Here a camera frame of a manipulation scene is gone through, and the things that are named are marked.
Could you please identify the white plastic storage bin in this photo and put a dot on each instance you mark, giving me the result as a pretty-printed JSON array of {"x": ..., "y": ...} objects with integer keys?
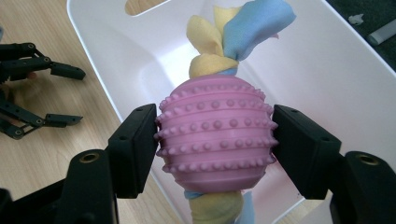
[{"x": 327, "y": 93}]

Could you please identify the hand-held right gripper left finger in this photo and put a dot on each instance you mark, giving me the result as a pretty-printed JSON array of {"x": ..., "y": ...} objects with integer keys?
[{"x": 134, "y": 152}]

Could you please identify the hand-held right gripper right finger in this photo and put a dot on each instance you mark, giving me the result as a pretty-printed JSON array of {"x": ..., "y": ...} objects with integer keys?
[{"x": 306, "y": 155}]

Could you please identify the white paper scrap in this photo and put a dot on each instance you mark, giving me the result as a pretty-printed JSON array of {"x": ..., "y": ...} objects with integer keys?
[{"x": 356, "y": 19}]

